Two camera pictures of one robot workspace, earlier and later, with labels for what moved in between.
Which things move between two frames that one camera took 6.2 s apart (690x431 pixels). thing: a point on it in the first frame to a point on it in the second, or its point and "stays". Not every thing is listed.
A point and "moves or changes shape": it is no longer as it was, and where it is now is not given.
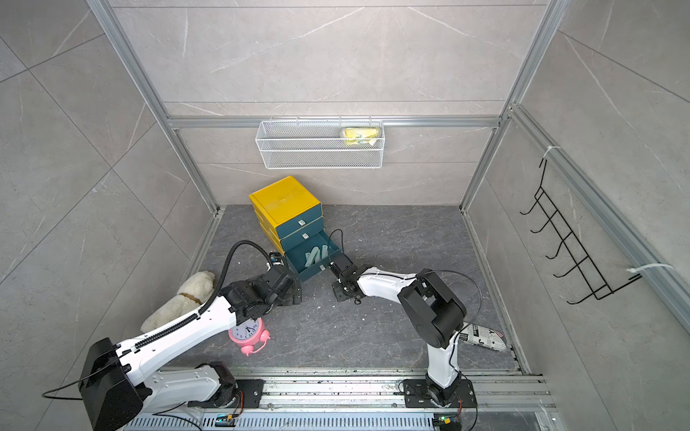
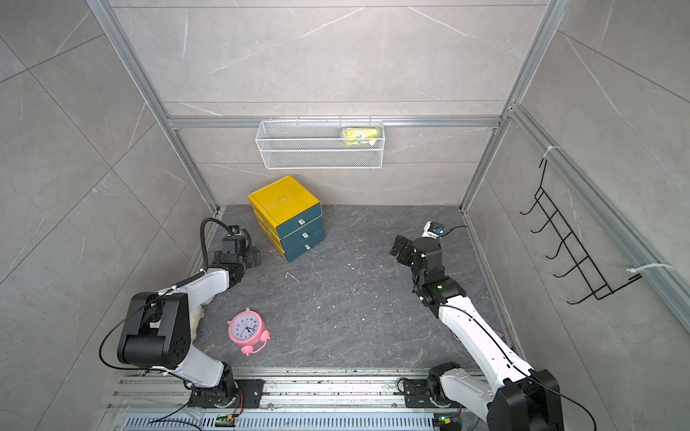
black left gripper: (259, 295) to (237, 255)
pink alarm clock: (252, 336) stays
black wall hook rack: (570, 244) stays
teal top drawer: (300, 221) stays
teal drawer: (303, 234) stays
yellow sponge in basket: (360, 136) stays
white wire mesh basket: (316, 145) stays
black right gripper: (340, 295) to (400, 243)
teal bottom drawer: (313, 258) moves or changes shape
